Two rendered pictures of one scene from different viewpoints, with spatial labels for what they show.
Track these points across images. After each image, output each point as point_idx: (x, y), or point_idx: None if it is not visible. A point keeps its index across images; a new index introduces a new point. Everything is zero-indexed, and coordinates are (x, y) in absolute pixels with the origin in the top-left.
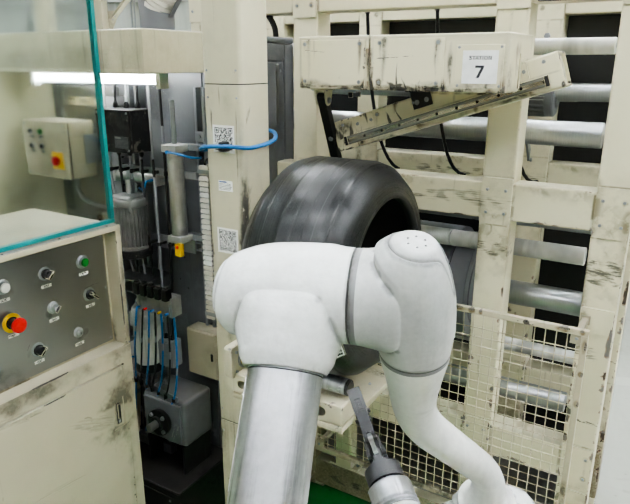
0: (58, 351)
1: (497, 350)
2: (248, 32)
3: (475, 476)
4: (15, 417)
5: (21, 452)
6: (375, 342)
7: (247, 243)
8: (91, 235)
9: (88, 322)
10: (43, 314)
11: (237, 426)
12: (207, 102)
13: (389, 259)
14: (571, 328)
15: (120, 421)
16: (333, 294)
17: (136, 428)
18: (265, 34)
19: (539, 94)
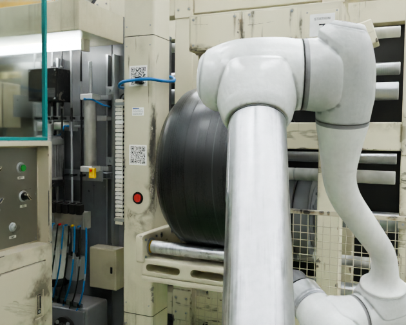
0: None
1: (343, 243)
2: (159, 0)
3: (380, 247)
4: None
5: None
6: (324, 95)
7: (164, 137)
8: (31, 144)
9: (20, 220)
10: None
11: (138, 316)
12: (125, 50)
13: (334, 29)
14: (398, 216)
15: (39, 312)
16: (294, 56)
17: (51, 322)
18: (169, 6)
19: None
